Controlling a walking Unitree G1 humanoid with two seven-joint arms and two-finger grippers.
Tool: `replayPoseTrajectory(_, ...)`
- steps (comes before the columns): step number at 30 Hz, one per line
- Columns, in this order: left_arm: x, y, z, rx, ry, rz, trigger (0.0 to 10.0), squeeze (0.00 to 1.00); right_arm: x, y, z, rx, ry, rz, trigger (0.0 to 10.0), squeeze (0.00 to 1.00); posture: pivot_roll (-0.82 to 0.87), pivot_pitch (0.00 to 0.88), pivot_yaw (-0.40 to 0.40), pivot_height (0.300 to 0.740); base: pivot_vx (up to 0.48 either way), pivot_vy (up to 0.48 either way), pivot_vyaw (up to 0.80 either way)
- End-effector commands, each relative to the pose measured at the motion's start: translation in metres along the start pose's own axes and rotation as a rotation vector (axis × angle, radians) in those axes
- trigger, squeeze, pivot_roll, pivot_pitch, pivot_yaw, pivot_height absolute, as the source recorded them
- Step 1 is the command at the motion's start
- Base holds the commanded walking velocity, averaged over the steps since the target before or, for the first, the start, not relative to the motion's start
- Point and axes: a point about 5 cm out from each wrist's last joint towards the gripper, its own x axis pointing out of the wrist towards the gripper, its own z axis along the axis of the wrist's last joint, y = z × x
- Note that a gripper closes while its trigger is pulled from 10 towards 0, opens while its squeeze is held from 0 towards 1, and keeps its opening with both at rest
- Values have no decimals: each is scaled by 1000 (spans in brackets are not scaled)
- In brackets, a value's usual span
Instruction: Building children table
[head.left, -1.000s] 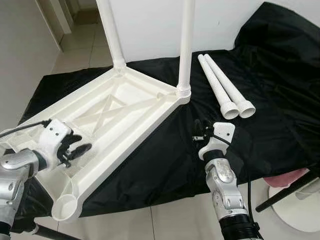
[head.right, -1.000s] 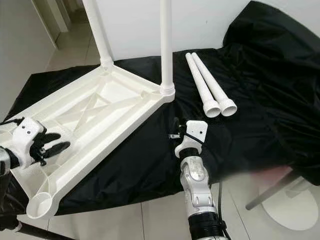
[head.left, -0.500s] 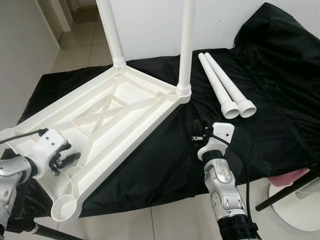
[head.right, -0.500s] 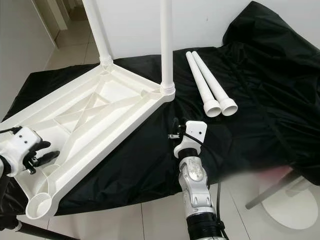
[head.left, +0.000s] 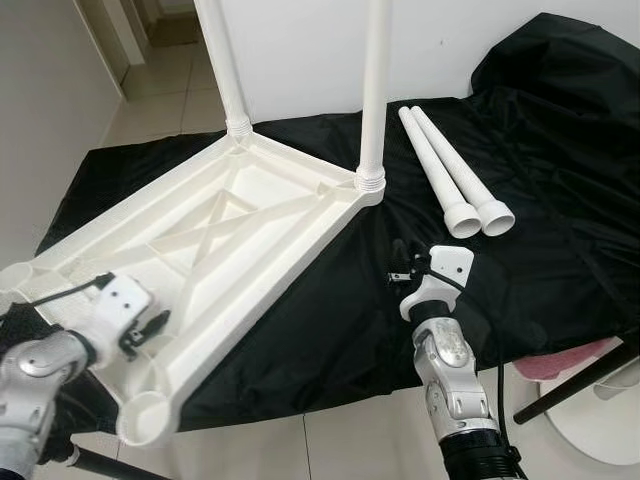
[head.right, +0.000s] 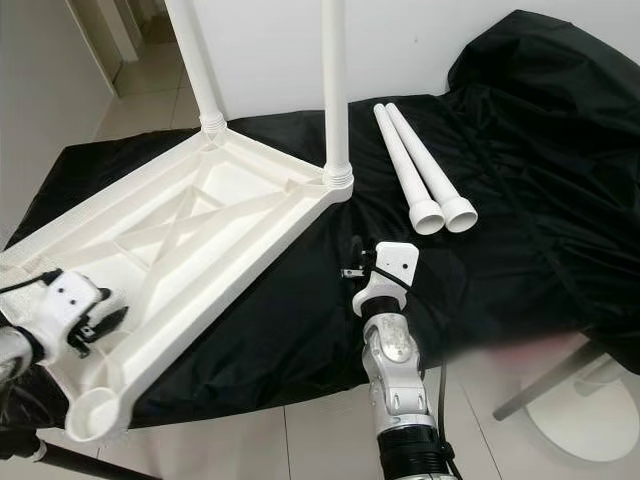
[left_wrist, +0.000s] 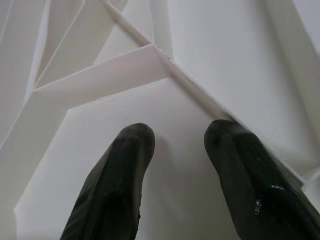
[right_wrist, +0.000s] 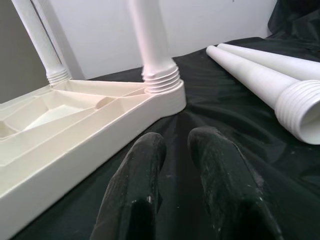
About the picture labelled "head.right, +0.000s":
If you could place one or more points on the pink cushion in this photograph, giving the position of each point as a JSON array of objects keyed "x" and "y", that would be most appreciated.
[{"x": 525, "y": 355}]

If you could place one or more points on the black fabric table cover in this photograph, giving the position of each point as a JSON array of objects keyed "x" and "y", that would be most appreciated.
[{"x": 530, "y": 150}]

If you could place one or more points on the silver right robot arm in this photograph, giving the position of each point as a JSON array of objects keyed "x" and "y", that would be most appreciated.
[{"x": 390, "y": 370}]

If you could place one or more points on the white plastic table leg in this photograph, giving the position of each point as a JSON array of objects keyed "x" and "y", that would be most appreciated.
[
  {"x": 425, "y": 160},
  {"x": 195, "y": 60},
  {"x": 336, "y": 90},
  {"x": 403, "y": 165}
]

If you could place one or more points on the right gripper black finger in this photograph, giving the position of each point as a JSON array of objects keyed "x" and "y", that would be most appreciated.
[{"x": 355, "y": 250}]

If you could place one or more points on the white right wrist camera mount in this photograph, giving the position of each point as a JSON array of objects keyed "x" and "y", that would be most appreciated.
[{"x": 395, "y": 265}]

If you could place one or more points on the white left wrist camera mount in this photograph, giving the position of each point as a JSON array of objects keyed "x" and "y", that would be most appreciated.
[{"x": 68, "y": 298}]

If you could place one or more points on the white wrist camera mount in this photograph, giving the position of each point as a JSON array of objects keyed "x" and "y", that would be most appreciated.
[
  {"x": 395, "y": 265},
  {"x": 68, "y": 298}
]

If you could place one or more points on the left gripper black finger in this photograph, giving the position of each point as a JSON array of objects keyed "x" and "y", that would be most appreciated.
[{"x": 113, "y": 320}]

